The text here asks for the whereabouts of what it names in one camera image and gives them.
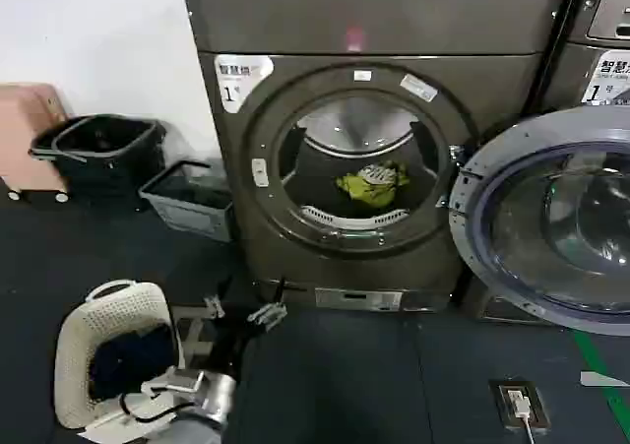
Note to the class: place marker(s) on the grey dryer with open drum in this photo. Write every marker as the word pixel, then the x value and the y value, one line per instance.
pixel 344 94

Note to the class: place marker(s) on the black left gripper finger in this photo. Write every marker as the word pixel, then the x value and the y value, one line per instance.
pixel 268 312
pixel 214 306

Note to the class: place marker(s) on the round glass dryer door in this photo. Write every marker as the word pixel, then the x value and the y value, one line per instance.
pixel 556 227

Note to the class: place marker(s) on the black floor socket box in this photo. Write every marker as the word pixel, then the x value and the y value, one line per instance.
pixel 539 404

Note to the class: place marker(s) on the white perforated laundry basket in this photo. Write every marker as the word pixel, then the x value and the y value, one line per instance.
pixel 74 355

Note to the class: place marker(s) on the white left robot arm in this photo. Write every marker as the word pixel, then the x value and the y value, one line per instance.
pixel 162 424

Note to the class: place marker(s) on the green floor tape strip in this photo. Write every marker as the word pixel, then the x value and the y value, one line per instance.
pixel 598 370

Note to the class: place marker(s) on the grey plastic basket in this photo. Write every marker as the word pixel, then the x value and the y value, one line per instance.
pixel 187 208

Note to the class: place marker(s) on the yellow-green garment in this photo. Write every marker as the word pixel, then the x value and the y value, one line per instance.
pixel 366 190

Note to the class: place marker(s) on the white grey patterned cloth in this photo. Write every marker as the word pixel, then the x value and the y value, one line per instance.
pixel 376 173

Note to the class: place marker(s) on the white metal frame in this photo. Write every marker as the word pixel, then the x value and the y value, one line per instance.
pixel 189 340

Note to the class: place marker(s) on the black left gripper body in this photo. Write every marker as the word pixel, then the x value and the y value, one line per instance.
pixel 235 345

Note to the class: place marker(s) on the white floor tape piece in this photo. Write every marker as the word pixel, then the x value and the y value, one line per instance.
pixel 595 379

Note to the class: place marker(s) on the pink wheeled suitcase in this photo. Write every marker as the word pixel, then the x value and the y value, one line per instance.
pixel 24 134

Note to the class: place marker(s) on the grey dryer with number label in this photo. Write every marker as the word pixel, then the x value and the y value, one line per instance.
pixel 566 80

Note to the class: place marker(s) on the dark navy clothes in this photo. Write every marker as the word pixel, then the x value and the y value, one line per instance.
pixel 128 360

